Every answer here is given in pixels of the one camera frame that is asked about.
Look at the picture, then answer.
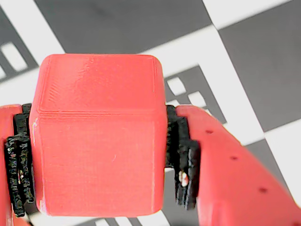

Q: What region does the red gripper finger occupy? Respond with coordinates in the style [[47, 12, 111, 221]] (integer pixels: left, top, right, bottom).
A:
[[0, 103, 36, 226], [164, 105, 301, 226]]

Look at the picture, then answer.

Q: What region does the black white marker mat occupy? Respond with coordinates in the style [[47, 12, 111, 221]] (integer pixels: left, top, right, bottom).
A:
[[0, 0, 301, 226]]

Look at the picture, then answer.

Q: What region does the red cube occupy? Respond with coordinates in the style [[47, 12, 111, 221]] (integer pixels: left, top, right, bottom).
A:
[[28, 53, 168, 218]]

